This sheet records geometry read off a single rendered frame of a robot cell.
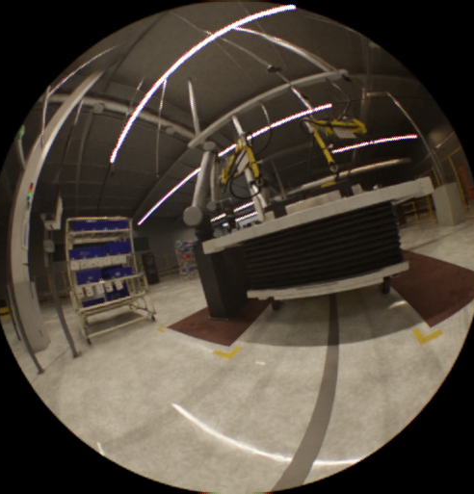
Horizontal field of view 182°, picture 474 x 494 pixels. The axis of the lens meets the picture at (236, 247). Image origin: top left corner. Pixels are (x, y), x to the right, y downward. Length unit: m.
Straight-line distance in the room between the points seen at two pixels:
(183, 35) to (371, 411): 10.30
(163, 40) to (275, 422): 10.39
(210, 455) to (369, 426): 0.56
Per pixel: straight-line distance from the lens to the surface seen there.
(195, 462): 0.77
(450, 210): 5.15
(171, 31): 9.61
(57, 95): 8.75
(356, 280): 0.88
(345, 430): 0.74
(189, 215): 1.45
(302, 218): 0.85
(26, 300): 2.68
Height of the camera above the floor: 0.69
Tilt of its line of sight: 3 degrees up
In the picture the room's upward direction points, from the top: 13 degrees counter-clockwise
